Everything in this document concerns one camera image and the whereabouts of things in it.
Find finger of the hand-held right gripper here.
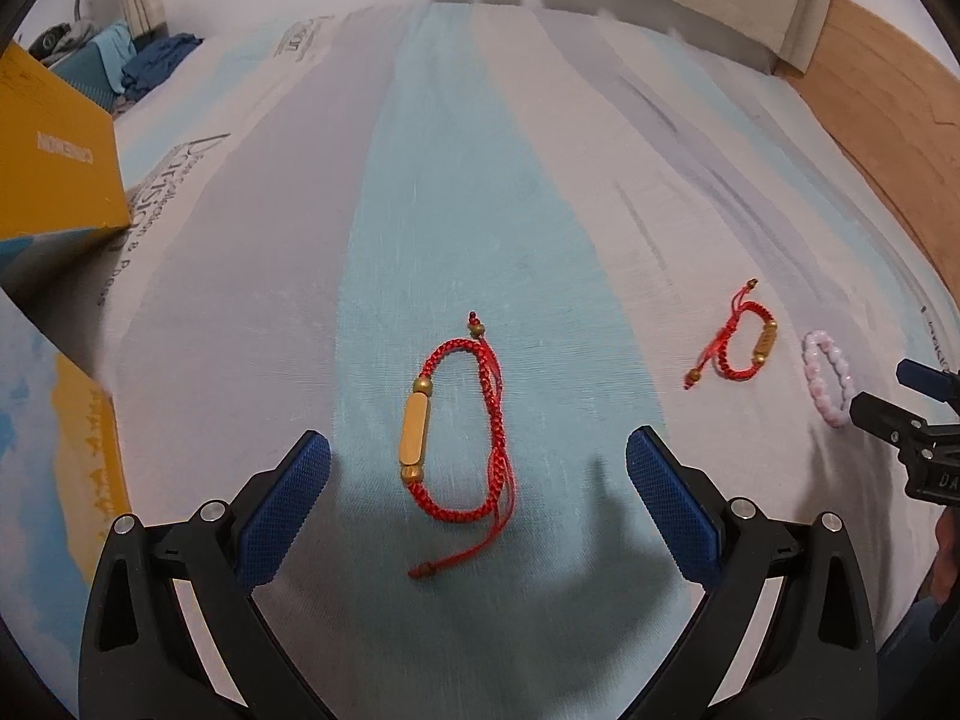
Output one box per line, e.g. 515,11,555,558
849,390,935,455
896,360,960,410

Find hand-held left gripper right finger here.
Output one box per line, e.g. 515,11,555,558
626,426,880,720

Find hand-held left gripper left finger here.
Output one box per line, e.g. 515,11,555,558
79,429,332,720

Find pale pink bead bracelet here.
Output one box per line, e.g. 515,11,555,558
801,328,857,430

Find red cord bracelet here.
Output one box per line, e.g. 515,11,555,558
682,280,781,391
396,310,520,580

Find blue and yellow cardboard box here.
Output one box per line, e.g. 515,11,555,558
0,41,134,620

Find person's right hand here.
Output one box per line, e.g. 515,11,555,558
930,508,960,640

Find wooden headboard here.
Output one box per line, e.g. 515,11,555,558
772,0,960,287

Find striped bed sheet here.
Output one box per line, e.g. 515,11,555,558
15,0,960,698

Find dark blue cloth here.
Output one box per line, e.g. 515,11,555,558
120,33,205,103

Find teal suitcase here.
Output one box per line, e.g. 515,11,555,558
45,21,137,118

